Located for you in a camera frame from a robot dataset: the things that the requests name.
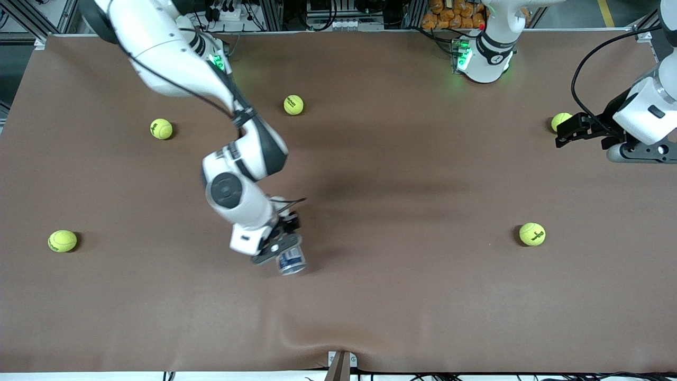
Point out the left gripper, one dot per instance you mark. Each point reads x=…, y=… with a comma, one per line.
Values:
x=608, y=125

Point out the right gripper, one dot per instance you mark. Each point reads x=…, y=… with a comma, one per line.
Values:
x=290, y=223

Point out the white blue tennis ball can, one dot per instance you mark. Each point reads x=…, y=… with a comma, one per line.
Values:
x=292, y=262

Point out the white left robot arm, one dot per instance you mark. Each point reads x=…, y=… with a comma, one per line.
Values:
x=484, y=58

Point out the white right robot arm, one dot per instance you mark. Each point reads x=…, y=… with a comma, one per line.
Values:
x=158, y=53

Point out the yellow-green tennis ball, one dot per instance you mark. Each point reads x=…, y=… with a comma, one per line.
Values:
x=161, y=128
x=558, y=121
x=62, y=241
x=293, y=105
x=532, y=234

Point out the brown table mat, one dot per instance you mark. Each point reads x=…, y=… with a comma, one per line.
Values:
x=423, y=291

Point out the orange snack packets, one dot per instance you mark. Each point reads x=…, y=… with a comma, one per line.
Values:
x=449, y=16

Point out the white connector strip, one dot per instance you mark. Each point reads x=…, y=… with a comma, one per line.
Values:
x=344, y=25

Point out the white power strip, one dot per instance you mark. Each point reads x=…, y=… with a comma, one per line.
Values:
x=227, y=15

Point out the aluminium frame beam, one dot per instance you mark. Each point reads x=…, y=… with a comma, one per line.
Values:
x=26, y=18
x=646, y=33

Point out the grey metal edge bracket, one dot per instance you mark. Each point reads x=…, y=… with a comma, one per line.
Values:
x=341, y=368

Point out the aluminium frame post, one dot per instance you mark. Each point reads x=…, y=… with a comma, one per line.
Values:
x=272, y=16

